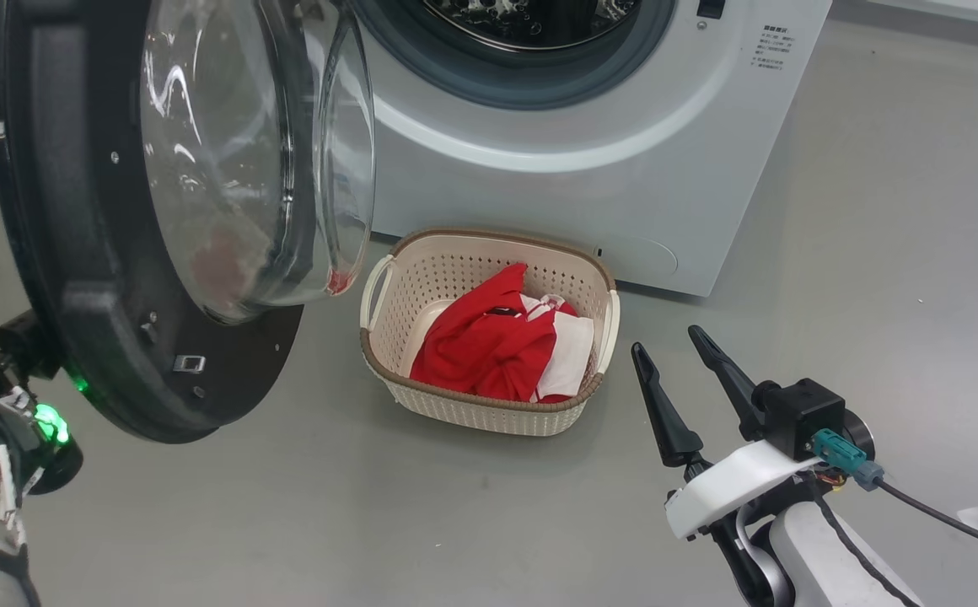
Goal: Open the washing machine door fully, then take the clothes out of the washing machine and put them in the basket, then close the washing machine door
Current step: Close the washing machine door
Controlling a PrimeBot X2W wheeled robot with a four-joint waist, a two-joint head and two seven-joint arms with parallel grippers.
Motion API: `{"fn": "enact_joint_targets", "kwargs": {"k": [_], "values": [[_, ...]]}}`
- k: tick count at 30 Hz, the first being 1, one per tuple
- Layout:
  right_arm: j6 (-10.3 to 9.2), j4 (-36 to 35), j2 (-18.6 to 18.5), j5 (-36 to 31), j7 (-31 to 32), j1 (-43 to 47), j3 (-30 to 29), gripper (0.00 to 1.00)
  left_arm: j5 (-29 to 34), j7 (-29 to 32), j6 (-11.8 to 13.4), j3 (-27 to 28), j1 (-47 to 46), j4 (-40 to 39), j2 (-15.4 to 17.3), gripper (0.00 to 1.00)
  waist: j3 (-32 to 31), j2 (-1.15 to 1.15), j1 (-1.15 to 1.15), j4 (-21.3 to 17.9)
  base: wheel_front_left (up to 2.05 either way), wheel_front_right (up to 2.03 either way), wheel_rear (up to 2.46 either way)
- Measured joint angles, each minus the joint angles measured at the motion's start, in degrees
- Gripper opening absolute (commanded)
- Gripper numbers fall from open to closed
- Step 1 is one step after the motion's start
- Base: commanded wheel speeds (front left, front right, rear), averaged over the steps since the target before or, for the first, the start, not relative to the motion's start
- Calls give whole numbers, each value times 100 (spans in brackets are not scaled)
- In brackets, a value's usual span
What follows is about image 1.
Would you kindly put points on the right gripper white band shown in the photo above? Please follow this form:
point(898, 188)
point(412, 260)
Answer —
point(733, 480)

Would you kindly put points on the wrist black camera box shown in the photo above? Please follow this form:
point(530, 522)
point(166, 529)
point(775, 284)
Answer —
point(25, 346)
point(801, 417)

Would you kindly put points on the black round glass machine door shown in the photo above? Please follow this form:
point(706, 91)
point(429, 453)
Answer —
point(76, 211)

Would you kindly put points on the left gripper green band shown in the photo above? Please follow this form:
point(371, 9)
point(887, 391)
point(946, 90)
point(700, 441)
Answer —
point(46, 438)

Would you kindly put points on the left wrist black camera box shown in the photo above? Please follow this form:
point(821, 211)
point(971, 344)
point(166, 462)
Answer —
point(25, 346)

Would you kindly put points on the red and white garment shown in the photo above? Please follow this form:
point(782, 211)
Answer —
point(569, 350)

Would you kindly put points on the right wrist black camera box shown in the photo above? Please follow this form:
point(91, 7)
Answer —
point(801, 417)

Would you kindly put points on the white front-load washing machine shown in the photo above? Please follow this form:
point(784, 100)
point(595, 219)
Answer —
point(624, 169)

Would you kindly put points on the red garment with white tag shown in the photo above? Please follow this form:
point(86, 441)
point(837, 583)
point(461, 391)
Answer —
point(480, 346)

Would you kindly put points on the cream perforated laundry basket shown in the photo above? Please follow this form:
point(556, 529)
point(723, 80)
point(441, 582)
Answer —
point(455, 261)

